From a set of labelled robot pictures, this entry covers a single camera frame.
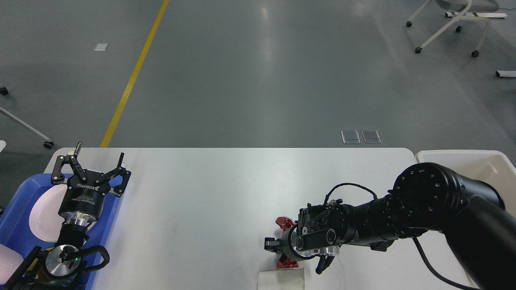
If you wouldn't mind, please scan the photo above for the pink plate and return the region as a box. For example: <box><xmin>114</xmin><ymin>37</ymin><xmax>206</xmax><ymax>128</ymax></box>
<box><xmin>29</xmin><ymin>184</ymin><xmax>98</xmax><ymax>243</ymax></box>

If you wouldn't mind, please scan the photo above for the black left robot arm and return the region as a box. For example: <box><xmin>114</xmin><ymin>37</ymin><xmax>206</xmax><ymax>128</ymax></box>
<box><xmin>2</xmin><ymin>142</ymin><xmax>131</xmax><ymax>290</ymax></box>

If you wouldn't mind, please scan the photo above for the blue plastic tray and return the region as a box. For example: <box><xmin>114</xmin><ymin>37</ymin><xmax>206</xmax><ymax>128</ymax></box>
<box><xmin>0</xmin><ymin>173</ymin><xmax>125</xmax><ymax>290</ymax></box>

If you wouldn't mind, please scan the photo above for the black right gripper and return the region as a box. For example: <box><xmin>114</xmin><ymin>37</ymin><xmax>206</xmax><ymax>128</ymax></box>
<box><xmin>264</xmin><ymin>226</ymin><xmax>340</xmax><ymax>275</ymax></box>

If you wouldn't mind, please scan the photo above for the white bar on floor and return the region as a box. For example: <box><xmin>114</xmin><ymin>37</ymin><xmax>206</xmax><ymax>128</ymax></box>
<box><xmin>495</xmin><ymin>70</ymin><xmax>516</xmax><ymax>78</ymax></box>

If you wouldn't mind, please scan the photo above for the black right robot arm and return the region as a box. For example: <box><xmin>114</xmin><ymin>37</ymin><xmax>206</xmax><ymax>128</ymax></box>
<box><xmin>264</xmin><ymin>163</ymin><xmax>516</xmax><ymax>290</ymax></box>

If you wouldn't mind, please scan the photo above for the white paper cup lying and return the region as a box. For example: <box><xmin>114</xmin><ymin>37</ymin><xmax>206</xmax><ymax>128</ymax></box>
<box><xmin>258</xmin><ymin>268</ymin><xmax>306</xmax><ymax>290</ymax></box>

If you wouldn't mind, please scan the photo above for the white office chair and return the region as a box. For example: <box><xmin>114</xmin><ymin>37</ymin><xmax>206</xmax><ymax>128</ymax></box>
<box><xmin>414</xmin><ymin>0</ymin><xmax>501</xmax><ymax>58</ymax></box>

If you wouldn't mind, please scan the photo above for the red foil wrapper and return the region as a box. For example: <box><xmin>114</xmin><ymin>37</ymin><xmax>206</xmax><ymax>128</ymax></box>
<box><xmin>275</xmin><ymin>216</ymin><xmax>299</xmax><ymax>270</ymax></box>

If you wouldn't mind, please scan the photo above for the white chair base left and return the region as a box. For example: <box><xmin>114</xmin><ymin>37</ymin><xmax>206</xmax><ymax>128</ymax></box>
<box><xmin>0</xmin><ymin>107</ymin><xmax>54</xmax><ymax>149</ymax></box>

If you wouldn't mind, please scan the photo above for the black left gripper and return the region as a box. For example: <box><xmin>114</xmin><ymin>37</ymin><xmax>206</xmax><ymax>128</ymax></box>
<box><xmin>50</xmin><ymin>141</ymin><xmax>131</xmax><ymax>223</ymax></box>

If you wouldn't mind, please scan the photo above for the beige plastic bin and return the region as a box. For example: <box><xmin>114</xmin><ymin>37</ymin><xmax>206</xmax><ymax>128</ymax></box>
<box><xmin>415</xmin><ymin>150</ymin><xmax>516</xmax><ymax>290</ymax></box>

